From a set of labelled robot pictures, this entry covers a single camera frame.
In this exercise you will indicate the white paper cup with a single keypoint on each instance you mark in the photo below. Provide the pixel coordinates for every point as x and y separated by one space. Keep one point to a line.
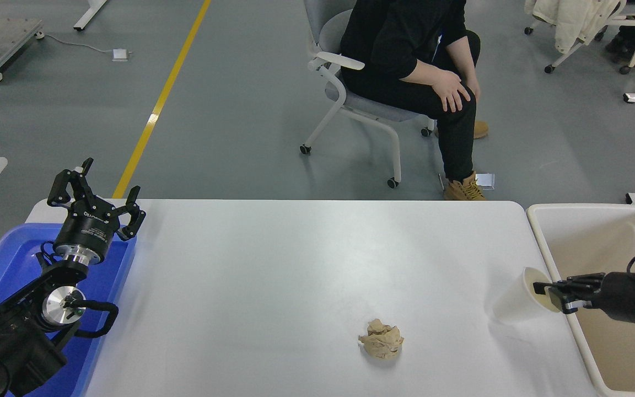
510 303

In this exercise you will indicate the gray office chair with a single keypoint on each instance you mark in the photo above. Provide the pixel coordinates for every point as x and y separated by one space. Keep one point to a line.
350 103

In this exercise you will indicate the person's left hand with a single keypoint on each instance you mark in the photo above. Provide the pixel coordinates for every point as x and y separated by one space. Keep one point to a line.
475 89

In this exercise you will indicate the tan paper ball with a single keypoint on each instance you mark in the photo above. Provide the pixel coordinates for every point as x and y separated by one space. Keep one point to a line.
381 342

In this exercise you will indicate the gray wheeled platform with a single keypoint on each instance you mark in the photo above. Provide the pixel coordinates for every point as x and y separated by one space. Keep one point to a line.
11 38

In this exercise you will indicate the silver floor plate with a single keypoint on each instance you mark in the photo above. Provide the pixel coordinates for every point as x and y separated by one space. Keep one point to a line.
485 181

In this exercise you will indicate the blue plastic tray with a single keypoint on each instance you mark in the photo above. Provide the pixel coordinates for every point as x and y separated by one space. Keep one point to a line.
14 259

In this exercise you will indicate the yellow floor tape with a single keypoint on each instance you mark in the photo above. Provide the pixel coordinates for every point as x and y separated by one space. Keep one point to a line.
181 55

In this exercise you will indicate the large pale plastic bin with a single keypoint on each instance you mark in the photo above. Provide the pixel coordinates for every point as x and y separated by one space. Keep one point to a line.
587 242

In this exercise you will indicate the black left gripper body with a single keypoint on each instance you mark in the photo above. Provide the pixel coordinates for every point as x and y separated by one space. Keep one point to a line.
87 229

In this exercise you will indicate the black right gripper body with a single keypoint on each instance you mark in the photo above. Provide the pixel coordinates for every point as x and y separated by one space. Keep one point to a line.
623 298

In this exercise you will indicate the person's right hand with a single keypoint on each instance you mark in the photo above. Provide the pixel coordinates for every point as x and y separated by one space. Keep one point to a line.
452 91

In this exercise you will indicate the person's right forearm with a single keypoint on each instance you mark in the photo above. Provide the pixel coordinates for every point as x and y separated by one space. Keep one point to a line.
422 74

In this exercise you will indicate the white power adapter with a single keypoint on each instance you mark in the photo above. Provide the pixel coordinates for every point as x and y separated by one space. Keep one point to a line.
119 54

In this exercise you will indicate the beige jacket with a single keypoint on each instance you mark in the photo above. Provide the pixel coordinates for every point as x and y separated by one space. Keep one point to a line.
571 22

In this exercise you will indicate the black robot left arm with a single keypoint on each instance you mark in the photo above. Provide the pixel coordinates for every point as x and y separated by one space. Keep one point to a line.
14 342

